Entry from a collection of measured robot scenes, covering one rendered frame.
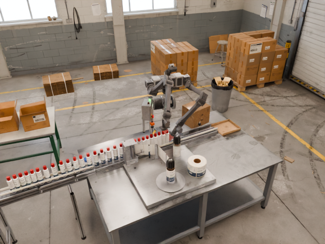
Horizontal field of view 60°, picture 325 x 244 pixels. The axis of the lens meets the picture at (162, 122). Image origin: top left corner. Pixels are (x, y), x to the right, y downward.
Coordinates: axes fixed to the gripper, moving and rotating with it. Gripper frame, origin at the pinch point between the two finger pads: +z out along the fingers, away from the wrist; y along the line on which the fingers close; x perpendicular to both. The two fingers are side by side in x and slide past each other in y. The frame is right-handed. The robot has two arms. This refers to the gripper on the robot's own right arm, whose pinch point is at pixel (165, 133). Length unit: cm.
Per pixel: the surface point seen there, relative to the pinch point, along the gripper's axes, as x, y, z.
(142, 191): -39, -47, 32
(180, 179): -43, -5, 31
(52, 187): 15, -126, 35
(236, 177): -62, 54, 38
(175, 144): -11.0, 7.6, 10.0
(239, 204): -54, 73, 99
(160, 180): -35, -24, 31
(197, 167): -48, 13, 18
